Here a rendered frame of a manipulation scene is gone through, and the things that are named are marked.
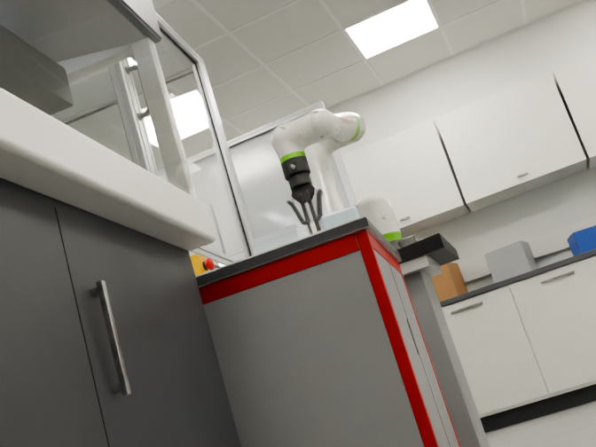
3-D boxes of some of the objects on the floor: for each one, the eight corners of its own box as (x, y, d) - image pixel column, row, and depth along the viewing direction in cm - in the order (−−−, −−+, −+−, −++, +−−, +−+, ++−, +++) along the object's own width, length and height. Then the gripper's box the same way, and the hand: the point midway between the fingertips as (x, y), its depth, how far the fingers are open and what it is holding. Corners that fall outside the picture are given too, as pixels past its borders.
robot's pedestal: (514, 467, 276) (442, 262, 296) (506, 481, 249) (427, 253, 268) (433, 490, 284) (367, 288, 304) (417, 505, 256) (346, 282, 276)
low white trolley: (482, 496, 233) (399, 252, 252) (472, 536, 174) (364, 215, 193) (297, 547, 243) (231, 310, 263) (229, 602, 184) (151, 291, 204)
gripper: (278, 181, 270) (297, 247, 264) (313, 168, 268) (334, 233, 262) (284, 185, 277) (303, 249, 271) (318, 173, 275) (339, 237, 269)
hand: (315, 231), depth 267 cm, fingers closed, pressing on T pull
